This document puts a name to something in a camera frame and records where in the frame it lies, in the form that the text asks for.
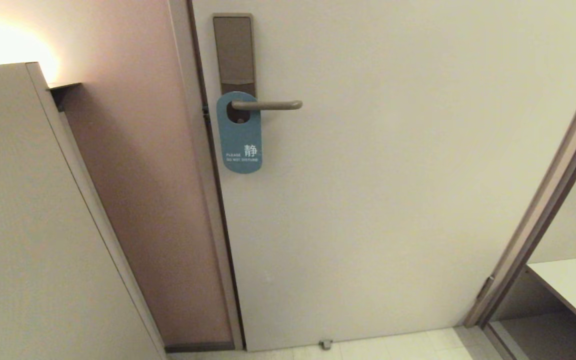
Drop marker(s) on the blue do-not-disturb door hanger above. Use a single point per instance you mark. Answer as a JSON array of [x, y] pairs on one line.
[[240, 140]]

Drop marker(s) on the white room door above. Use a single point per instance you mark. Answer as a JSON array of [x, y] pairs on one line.
[[393, 200]]

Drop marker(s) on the brown door lock plate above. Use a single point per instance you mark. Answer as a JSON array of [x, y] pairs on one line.
[[234, 50]]

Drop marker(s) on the small metal floor doorstop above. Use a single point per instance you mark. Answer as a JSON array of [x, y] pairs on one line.
[[325, 344]]

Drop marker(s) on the brown skirting board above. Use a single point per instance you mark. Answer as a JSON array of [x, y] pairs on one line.
[[198, 346]]

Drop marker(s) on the beige cabinet panel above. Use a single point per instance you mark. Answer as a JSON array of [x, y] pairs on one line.
[[28, 225]]

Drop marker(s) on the closet base board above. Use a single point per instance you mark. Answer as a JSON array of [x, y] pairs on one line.
[[543, 340]]

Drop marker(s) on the small closet frame bracket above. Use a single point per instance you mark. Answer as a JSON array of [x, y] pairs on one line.
[[486, 287]]

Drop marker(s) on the dark brown wall ledge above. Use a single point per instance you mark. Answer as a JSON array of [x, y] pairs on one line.
[[60, 95]]

